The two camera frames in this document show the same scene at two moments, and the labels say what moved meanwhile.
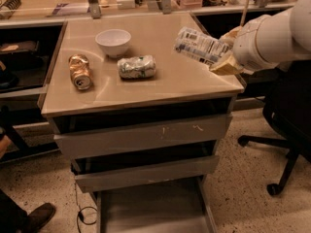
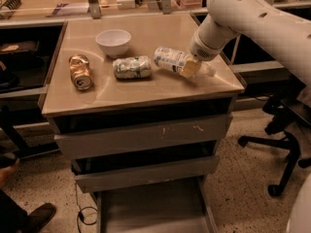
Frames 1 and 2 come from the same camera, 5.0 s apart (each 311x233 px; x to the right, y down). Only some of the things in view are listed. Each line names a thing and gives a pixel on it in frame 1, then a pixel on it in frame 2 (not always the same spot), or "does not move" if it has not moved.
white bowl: x=115 y=42 does not move
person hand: x=5 y=142 -> x=6 y=172
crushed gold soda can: x=81 y=72 does not move
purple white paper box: x=71 y=9 does not move
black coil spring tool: x=14 y=2 does not move
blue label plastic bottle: x=200 y=47 -> x=173 y=59
